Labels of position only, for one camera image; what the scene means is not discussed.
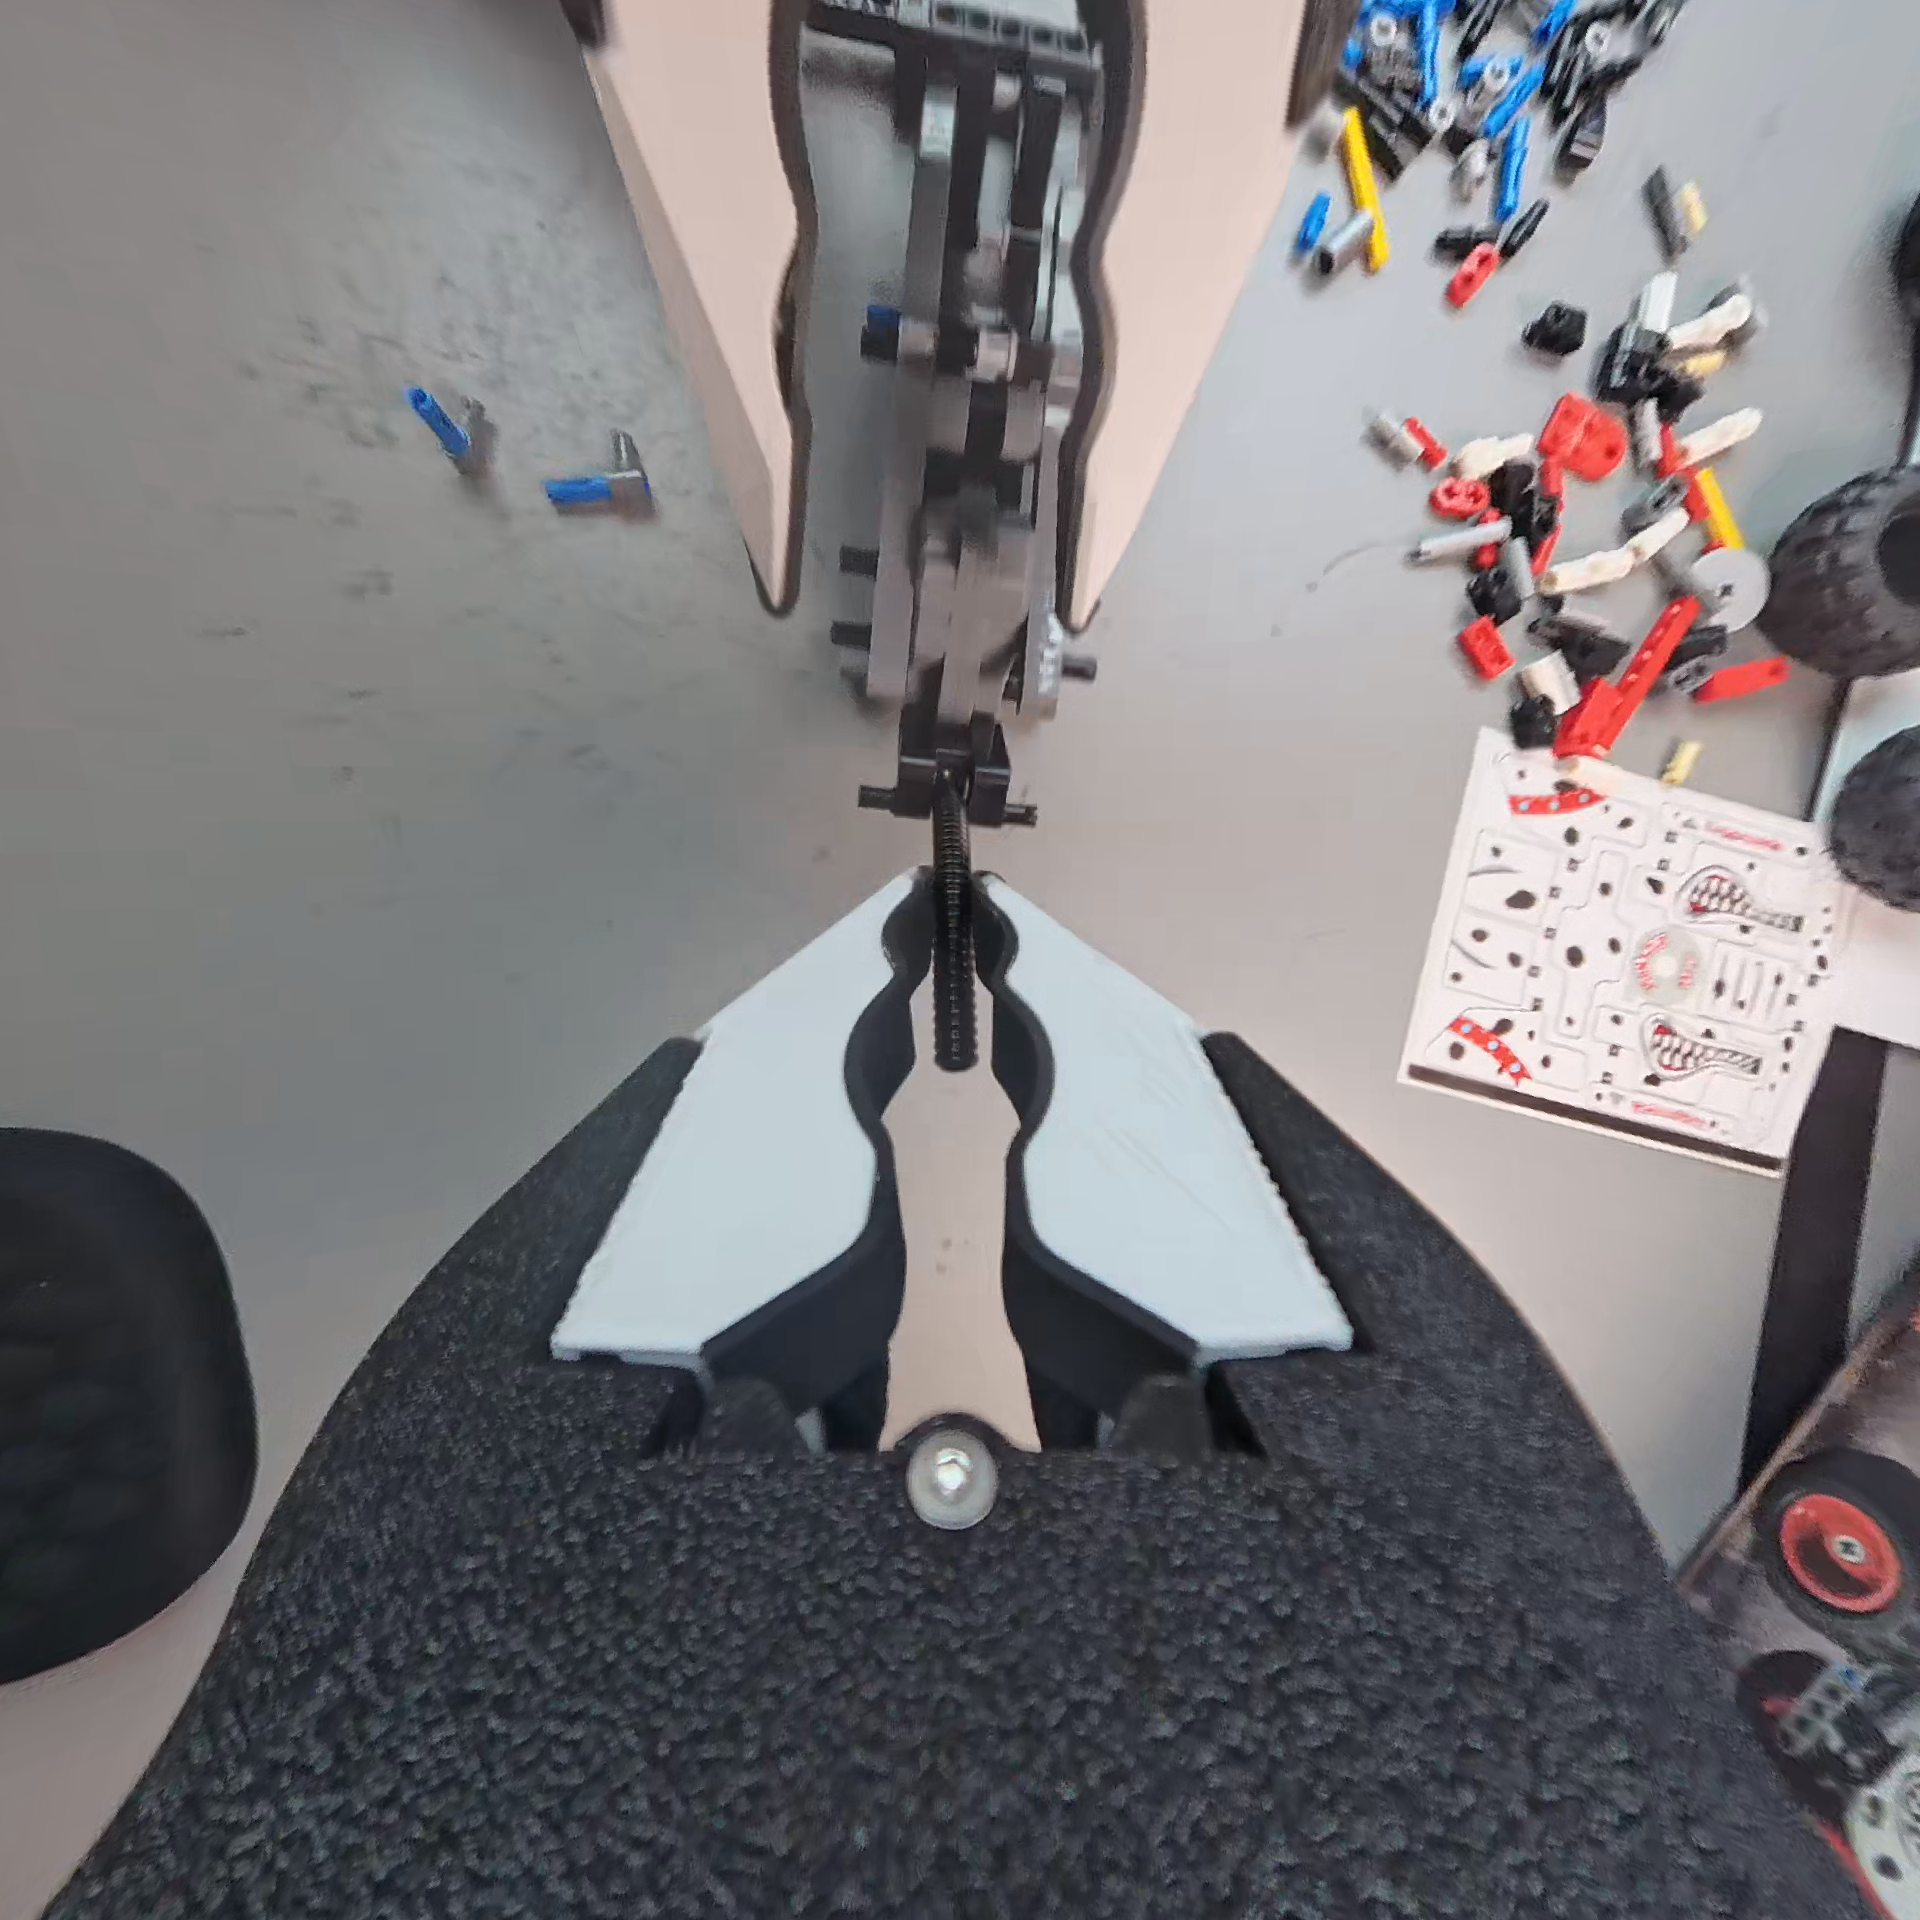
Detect pile of blue black pins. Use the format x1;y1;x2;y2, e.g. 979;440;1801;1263
1291;0;1689;308

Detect black desk strip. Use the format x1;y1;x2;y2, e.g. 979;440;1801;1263
1735;1036;1897;1488

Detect grey desk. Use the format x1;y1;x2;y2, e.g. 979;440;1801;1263
0;0;1920;1834

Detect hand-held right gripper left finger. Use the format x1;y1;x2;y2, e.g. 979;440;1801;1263
552;871;950;1367

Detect toy truck cardboard box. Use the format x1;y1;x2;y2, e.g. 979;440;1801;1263
1675;1263;1920;1876

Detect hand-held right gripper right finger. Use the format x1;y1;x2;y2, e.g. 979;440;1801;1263
967;871;1357;1370

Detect white sticker sheet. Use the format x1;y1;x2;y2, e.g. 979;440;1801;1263
1398;727;1846;1172

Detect white and wooden book stand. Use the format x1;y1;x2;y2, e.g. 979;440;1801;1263
1801;668;1920;1052

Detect pile of red white bricks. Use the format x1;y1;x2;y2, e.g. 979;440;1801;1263
1366;167;1801;789

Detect grey toy brick chassis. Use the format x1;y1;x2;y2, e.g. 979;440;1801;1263
785;0;1107;1082

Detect dark cloth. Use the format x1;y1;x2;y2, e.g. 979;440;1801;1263
0;1128;262;1690

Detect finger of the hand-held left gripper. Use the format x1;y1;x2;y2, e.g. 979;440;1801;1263
581;0;812;624
1052;0;1311;637

